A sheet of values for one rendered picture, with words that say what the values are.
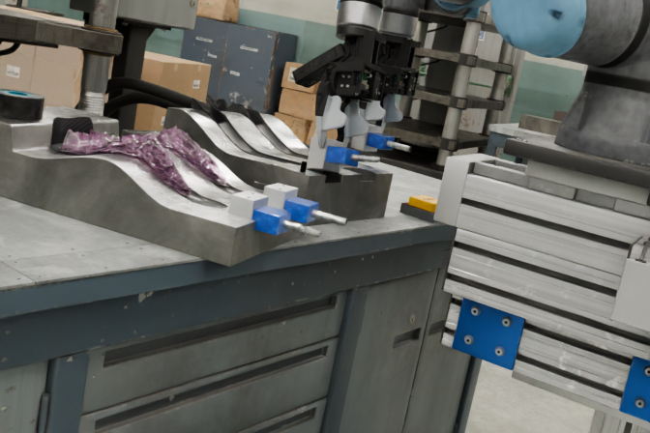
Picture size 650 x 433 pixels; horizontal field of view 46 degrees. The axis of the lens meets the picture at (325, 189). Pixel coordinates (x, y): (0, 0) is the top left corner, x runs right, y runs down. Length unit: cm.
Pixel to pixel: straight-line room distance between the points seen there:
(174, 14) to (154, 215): 116
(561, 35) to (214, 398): 77
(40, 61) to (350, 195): 412
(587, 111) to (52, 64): 454
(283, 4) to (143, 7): 683
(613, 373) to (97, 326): 66
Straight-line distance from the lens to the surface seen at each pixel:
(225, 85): 859
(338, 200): 137
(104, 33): 187
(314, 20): 869
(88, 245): 105
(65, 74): 523
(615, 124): 99
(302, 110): 825
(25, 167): 121
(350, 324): 150
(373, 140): 162
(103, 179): 112
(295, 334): 139
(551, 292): 103
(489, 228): 104
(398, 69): 159
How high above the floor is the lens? 111
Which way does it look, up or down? 11 degrees down
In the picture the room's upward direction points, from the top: 11 degrees clockwise
